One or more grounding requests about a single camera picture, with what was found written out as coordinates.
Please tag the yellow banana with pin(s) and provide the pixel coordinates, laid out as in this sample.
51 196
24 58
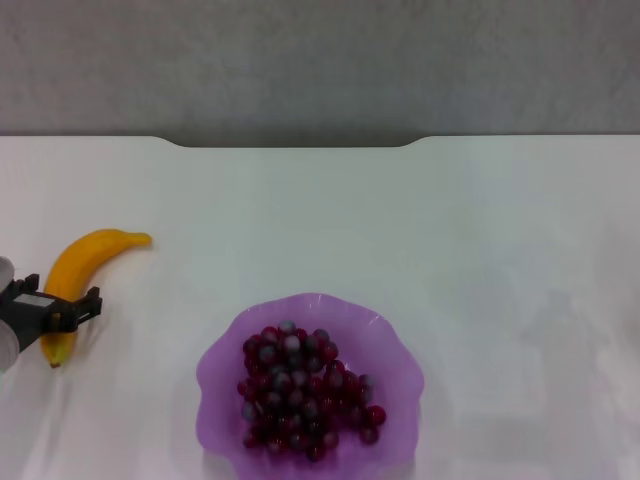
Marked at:
75 260

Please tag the purple translucent wavy bowl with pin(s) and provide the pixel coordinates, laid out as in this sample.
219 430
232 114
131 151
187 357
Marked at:
220 380

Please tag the dark red grape bunch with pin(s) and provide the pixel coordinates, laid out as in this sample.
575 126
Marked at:
295 380

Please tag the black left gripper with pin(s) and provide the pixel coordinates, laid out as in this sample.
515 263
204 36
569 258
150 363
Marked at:
27 317

